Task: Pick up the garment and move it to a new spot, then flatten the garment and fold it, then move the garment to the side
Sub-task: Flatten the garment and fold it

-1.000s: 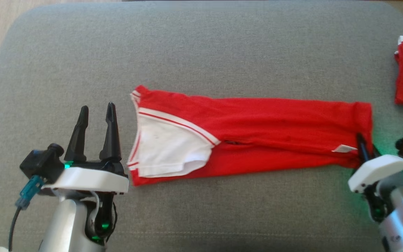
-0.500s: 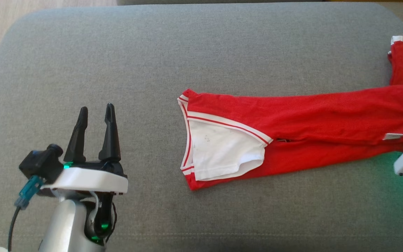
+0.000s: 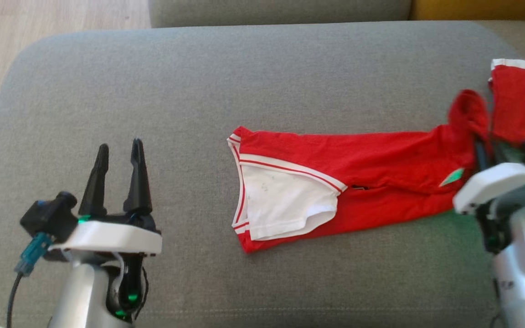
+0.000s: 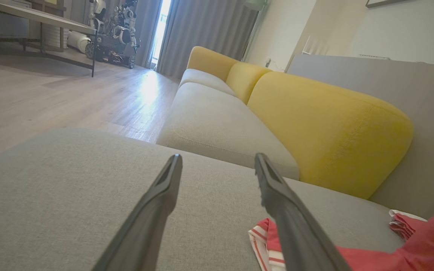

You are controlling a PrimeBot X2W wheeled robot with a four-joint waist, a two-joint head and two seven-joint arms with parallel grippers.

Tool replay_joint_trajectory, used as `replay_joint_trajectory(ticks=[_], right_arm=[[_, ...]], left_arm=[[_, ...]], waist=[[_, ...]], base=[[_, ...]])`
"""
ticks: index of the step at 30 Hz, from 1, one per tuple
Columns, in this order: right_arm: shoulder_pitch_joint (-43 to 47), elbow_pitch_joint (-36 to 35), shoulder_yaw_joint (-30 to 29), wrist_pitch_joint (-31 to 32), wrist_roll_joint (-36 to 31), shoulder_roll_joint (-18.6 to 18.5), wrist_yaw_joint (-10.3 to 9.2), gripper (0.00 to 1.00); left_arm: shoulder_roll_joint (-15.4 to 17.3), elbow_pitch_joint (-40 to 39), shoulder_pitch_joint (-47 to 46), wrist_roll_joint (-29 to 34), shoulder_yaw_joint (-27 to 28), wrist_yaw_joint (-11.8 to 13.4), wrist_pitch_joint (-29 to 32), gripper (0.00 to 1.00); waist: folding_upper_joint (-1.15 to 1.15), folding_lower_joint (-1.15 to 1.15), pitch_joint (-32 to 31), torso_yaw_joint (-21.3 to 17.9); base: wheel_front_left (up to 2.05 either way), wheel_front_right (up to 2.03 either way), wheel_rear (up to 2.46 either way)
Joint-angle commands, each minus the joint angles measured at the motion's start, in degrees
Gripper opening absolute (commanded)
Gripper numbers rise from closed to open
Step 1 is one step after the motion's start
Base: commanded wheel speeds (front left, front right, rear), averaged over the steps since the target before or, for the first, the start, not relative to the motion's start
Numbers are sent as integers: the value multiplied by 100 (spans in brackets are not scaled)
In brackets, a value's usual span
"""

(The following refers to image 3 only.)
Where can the red shorts with white trim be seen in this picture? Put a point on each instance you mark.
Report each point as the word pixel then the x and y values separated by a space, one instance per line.
pixel 522 100

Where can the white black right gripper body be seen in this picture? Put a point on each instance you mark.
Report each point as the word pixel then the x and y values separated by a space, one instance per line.
pixel 490 182

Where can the grey sofa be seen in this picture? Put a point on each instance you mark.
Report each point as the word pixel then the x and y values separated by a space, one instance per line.
pixel 198 91

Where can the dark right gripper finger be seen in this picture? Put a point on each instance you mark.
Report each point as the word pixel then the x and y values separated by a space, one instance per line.
pixel 481 155

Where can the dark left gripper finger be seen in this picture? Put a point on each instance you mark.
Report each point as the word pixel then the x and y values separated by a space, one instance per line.
pixel 96 187
pixel 138 182

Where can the large yellow sofa back cushion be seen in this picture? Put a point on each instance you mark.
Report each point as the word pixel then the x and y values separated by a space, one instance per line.
pixel 481 9

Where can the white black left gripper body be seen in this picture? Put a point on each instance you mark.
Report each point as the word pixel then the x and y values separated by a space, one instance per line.
pixel 107 237

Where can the red jersey with white sleeves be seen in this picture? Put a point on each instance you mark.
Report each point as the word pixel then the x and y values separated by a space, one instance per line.
pixel 358 164

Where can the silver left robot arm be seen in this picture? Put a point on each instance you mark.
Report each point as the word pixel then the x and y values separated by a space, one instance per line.
pixel 80 291

